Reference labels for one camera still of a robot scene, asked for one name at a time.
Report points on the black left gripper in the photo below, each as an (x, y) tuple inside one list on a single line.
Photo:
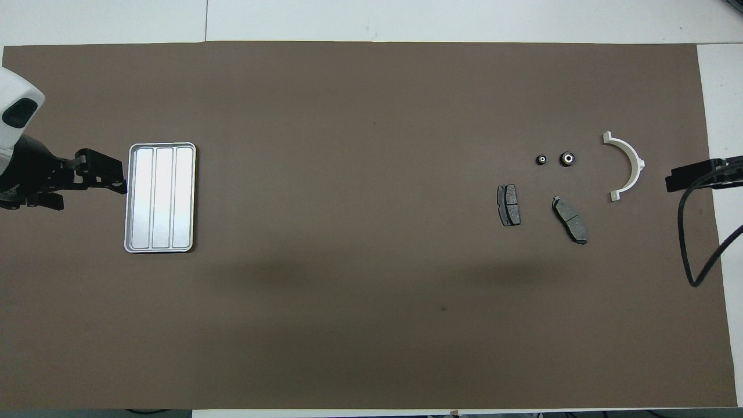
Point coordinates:
[(32, 174)]

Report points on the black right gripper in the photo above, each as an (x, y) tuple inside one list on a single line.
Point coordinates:
[(728, 173)]

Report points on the white semicircular bracket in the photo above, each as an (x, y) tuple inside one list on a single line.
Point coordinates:
[(633, 159)]

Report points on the brown table mat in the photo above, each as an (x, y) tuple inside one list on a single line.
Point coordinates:
[(371, 261)]

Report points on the short dark brake pad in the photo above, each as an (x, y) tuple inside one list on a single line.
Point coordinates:
[(509, 204)]

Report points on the silver ribbed metal tray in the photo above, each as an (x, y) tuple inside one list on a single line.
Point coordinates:
[(160, 197)]

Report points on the large black bearing gear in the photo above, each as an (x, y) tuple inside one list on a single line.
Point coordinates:
[(566, 158)]

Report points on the small black bearing gear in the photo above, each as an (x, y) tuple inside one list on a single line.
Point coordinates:
[(541, 159)]

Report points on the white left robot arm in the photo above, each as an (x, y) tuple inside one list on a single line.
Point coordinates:
[(17, 87)]

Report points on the long dark brake pad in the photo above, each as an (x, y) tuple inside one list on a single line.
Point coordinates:
[(570, 219)]

